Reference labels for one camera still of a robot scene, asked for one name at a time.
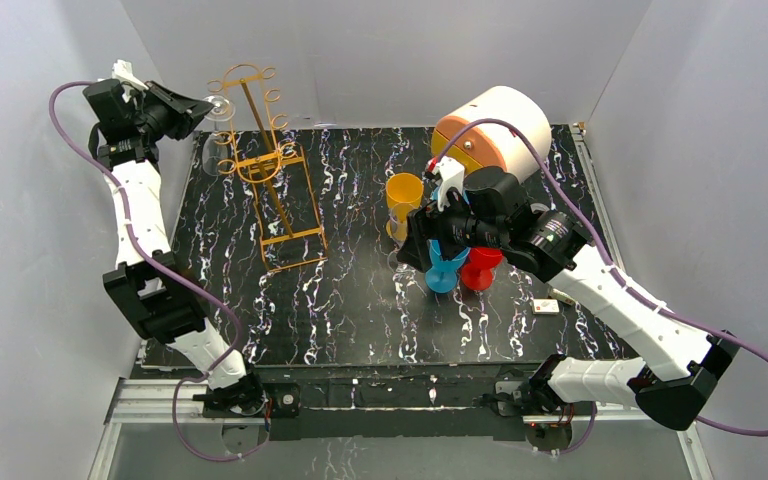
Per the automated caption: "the blue plastic wine glass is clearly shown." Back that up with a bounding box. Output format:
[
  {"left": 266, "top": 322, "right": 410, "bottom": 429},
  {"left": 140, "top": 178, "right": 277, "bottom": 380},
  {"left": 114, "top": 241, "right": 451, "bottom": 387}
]
[{"left": 424, "top": 240, "right": 470, "bottom": 294}]

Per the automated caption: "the clear wine glass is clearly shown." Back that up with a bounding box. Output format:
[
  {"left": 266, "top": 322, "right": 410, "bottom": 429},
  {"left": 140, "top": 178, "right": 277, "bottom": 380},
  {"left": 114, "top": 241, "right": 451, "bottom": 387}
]
[
  {"left": 386, "top": 202, "right": 416, "bottom": 270},
  {"left": 201, "top": 94, "right": 235, "bottom": 177}
]

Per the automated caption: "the red plastic wine glass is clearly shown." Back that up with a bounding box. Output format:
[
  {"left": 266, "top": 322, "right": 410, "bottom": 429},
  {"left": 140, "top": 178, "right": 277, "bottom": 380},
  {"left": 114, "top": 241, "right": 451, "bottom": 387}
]
[{"left": 460, "top": 247, "right": 504, "bottom": 291}]

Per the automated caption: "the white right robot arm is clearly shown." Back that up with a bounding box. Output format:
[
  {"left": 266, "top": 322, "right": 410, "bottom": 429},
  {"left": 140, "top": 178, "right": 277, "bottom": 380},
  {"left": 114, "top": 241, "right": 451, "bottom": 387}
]
[{"left": 397, "top": 167, "right": 739, "bottom": 431}]

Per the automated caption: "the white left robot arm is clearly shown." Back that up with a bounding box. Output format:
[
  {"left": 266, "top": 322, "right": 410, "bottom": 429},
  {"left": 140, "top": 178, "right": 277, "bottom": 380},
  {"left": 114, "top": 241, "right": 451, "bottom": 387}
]
[{"left": 83, "top": 78, "right": 266, "bottom": 414}]

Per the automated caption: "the orange plastic wine glass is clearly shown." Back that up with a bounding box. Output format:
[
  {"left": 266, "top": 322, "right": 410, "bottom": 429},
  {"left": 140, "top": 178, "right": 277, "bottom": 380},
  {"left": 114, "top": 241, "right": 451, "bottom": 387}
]
[{"left": 385, "top": 173, "right": 424, "bottom": 214}]

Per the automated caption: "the round drawer cabinet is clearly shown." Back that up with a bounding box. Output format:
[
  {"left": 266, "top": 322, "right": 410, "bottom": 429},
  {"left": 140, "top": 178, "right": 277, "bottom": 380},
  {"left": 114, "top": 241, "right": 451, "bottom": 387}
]
[{"left": 431, "top": 86, "right": 552, "bottom": 182}]

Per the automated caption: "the black marble table mat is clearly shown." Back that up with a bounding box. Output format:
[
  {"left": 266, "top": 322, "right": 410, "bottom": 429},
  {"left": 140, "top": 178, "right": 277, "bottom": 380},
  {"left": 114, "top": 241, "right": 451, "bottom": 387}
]
[{"left": 172, "top": 127, "right": 633, "bottom": 366}]

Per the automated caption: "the cream rectangular box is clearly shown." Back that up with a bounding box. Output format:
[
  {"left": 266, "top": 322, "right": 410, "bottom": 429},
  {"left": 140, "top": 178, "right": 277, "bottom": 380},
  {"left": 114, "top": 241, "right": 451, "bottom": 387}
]
[{"left": 549, "top": 289, "right": 577, "bottom": 306}]

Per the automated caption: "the small white box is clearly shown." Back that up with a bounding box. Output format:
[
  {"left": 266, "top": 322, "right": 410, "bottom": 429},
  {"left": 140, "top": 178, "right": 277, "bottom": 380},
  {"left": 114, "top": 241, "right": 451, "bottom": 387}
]
[{"left": 532, "top": 299, "right": 561, "bottom": 315}]

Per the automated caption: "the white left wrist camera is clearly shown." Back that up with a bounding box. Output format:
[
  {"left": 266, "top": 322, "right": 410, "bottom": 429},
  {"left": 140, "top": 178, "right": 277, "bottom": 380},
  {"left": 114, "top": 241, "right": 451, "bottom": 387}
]
[{"left": 111, "top": 59, "right": 148, "bottom": 92}]

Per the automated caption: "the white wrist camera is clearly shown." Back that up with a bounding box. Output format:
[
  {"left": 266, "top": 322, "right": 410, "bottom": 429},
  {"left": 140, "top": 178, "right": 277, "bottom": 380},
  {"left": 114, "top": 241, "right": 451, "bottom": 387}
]
[
  {"left": 111, "top": 59, "right": 148, "bottom": 92},
  {"left": 424, "top": 156, "right": 465, "bottom": 212}
]

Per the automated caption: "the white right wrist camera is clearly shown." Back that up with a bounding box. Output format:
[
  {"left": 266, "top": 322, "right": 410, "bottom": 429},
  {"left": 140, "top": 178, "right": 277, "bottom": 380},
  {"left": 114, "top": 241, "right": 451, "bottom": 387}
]
[{"left": 424, "top": 156, "right": 465, "bottom": 212}]

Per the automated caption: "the gold wire wine glass rack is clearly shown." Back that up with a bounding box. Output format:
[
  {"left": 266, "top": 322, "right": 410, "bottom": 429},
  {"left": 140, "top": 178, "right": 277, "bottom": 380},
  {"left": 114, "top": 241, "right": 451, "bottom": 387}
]
[{"left": 208, "top": 63, "right": 328, "bottom": 273}]

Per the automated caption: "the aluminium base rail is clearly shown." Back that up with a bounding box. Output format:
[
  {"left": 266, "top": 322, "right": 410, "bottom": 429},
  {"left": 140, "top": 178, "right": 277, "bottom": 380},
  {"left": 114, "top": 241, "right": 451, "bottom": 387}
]
[{"left": 90, "top": 380, "right": 713, "bottom": 479}]

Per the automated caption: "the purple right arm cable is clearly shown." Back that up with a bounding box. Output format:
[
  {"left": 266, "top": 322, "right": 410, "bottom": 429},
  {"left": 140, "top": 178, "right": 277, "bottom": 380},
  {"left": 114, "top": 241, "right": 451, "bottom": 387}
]
[{"left": 433, "top": 118, "right": 768, "bottom": 457}]

